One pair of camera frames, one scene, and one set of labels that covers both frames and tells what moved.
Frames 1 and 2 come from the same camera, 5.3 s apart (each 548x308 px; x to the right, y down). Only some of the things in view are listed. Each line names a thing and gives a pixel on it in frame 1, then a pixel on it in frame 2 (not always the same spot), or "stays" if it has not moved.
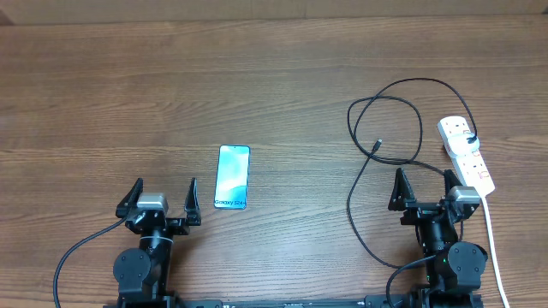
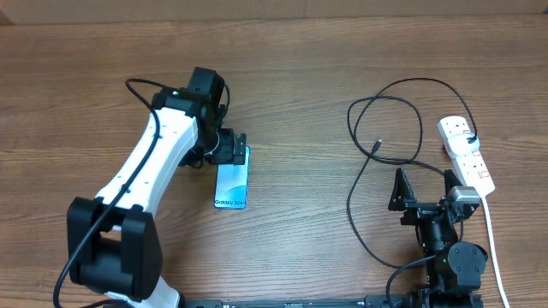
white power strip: (469, 168) stays
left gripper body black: (175, 226) -> (227, 150)
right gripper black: (400, 199) stays
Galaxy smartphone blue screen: (232, 177) stays
